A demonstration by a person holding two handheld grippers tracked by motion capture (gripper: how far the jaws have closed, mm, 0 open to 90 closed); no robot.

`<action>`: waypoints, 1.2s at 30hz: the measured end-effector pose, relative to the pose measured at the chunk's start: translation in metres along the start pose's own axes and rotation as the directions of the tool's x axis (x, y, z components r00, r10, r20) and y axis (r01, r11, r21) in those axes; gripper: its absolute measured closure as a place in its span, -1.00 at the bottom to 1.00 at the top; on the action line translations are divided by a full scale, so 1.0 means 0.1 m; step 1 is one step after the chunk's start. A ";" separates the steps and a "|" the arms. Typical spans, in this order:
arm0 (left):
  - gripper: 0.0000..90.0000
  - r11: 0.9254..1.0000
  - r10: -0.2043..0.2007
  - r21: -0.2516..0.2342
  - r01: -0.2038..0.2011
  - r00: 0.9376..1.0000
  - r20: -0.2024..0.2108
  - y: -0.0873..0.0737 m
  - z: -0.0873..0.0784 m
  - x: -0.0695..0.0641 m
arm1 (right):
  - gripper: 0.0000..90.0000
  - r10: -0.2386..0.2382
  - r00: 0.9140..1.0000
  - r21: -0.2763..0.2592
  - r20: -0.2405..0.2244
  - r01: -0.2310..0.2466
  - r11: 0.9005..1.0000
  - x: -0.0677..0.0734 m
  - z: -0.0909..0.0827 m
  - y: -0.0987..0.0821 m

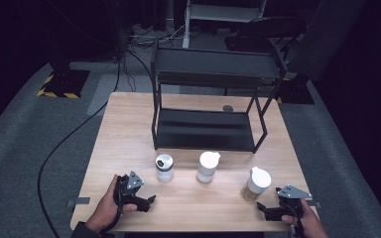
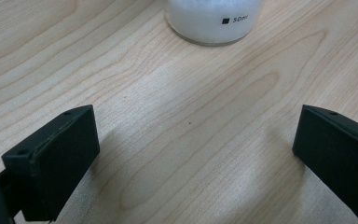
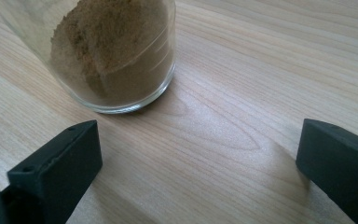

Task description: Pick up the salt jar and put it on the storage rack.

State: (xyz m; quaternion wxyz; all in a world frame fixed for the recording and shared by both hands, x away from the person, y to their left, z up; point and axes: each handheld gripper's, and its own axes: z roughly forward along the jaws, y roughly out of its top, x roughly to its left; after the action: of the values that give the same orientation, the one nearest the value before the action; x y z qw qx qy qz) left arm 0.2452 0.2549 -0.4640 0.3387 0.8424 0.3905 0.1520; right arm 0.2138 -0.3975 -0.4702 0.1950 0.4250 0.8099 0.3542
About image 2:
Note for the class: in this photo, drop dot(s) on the glass jar with white powder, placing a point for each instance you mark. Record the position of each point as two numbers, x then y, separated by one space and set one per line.
205 18

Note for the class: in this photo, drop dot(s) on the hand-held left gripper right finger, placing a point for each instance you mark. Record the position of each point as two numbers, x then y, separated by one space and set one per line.
338 161

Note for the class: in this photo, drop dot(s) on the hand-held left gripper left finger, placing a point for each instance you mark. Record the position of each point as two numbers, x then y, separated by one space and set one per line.
52 168

